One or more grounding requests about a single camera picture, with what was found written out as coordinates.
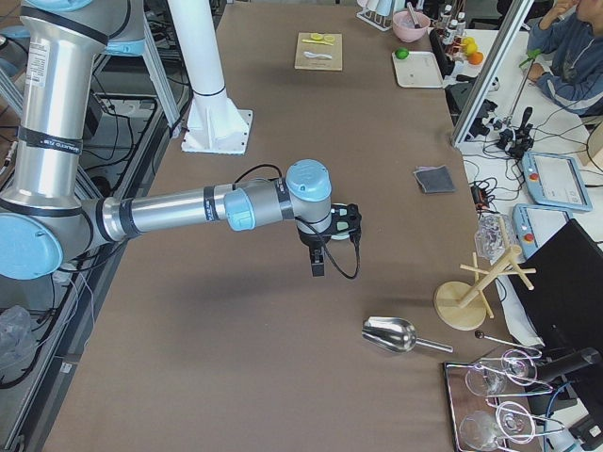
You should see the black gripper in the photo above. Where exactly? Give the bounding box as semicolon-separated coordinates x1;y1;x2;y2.
296;203;362;277

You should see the white plastic spoon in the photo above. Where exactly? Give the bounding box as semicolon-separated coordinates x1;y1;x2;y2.
303;51;333;60

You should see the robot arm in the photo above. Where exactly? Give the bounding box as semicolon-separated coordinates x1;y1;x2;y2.
1;1;361;280

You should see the pink bowl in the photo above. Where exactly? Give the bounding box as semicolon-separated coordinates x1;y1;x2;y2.
392;10;431;42

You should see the metal scoop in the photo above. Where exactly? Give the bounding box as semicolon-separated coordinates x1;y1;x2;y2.
362;316;454;353

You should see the grey folded cloth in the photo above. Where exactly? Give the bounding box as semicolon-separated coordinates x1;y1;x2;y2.
414;165;456;194

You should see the wooden cup tree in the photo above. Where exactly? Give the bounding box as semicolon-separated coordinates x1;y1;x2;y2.
433;217;536;331

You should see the clear glass jar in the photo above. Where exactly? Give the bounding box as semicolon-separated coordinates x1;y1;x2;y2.
474;214;518;261

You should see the bamboo cutting board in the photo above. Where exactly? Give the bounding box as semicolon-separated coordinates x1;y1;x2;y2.
294;32;343;72

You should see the cream rabbit tray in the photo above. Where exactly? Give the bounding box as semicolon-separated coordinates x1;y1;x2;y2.
391;51;444;89

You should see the yellow plastic knife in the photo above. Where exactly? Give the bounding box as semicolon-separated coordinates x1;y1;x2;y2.
301;39;334;46

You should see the green lime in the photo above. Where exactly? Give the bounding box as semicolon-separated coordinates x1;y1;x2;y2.
395;47;409;59

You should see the blue teach pendant near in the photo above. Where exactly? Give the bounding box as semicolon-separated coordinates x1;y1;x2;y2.
513;203;574;259

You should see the blue teach pendant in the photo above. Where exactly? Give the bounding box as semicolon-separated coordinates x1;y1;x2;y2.
522;152;593;212
513;203;574;259

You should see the wine glass rack tray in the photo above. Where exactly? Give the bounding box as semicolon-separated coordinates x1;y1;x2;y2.
443;348;564;451

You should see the black monitor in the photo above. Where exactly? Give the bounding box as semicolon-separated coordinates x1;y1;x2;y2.
510;219;602;351

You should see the blue teach pendant far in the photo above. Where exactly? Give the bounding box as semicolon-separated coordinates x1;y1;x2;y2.
522;152;593;212

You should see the orange fruit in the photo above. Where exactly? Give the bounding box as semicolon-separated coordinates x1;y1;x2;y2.
468;52;484;66

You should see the seated person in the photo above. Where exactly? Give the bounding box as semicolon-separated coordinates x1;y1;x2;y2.
527;0;602;117

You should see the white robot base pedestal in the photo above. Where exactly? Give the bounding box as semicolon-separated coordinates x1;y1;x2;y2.
169;0;253;155

